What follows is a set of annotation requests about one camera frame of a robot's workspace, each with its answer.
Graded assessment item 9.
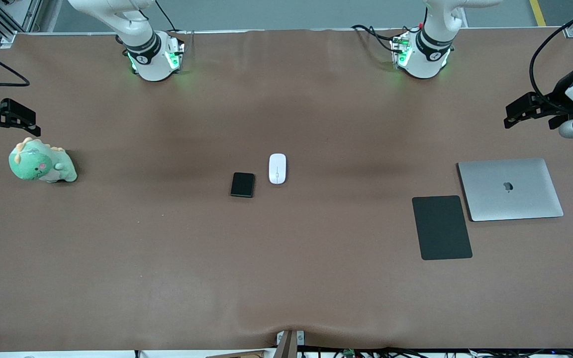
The long black looping cable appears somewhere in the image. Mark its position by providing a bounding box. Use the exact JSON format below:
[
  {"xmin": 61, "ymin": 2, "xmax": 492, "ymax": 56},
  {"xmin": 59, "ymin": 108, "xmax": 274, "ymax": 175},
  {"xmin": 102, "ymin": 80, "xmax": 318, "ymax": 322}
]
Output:
[{"xmin": 529, "ymin": 0, "xmax": 573, "ymax": 100}]

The silver laptop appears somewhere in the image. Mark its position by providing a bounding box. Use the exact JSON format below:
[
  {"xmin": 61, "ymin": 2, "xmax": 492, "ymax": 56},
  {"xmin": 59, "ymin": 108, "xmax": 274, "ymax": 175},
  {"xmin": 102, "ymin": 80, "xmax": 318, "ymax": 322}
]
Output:
[{"xmin": 457, "ymin": 158, "xmax": 564, "ymax": 222}]

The black mouse pad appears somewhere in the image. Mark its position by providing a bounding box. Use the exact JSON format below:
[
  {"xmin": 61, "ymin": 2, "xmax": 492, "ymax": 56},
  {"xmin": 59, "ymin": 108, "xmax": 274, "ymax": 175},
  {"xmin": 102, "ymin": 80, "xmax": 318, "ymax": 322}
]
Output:
[{"xmin": 412, "ymin": 195, "xmax": 473, "ymax": 261}]

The brown table cover mat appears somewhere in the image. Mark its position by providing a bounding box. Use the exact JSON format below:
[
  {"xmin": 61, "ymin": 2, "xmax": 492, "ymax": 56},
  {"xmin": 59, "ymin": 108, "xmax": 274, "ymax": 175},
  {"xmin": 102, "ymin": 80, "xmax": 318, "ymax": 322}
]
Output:
[{"xmin": 0, "ymin": 27, "xmax": 573, "ymax": 353}]

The black cable bundle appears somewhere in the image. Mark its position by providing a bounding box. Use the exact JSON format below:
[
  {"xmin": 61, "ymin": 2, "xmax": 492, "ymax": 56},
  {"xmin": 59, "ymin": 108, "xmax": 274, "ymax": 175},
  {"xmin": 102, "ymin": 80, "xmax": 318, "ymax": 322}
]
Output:
[{"xmin": 351, "ymin": 23, "xmax": 419, "ymax": 53}]

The aluminium frame profile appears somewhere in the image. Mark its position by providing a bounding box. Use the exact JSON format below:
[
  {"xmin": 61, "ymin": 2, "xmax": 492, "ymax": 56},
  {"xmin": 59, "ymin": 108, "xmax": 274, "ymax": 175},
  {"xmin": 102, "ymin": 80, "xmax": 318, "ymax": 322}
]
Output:
[{"xmin": 0, "ymin": 0, "xmax": 44, "ymax": 48}]

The metal table edge bracket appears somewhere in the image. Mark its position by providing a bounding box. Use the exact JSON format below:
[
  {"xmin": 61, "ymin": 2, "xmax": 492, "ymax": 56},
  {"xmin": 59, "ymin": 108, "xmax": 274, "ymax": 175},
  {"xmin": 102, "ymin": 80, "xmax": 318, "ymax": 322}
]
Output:
[{"xmin": 275, "ymin": 329, "xmax": 306, "ymax": 358}]

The white computer mouse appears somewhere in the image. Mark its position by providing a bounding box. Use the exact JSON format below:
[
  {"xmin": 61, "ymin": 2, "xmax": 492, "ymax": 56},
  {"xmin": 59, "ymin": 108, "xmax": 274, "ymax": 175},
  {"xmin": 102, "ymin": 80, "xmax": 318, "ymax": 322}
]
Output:
[{"xmin": 268, "ymin": 153, "xmax": 287, "ymax": 185}]

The green dinosaur plush toy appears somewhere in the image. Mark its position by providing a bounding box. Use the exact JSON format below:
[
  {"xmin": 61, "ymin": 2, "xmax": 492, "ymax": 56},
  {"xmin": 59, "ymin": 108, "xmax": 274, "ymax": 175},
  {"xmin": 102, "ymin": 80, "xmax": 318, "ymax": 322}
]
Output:
[{"xmin": 8, "ymin": 137, "xmax": 78, "ymax": 183}]

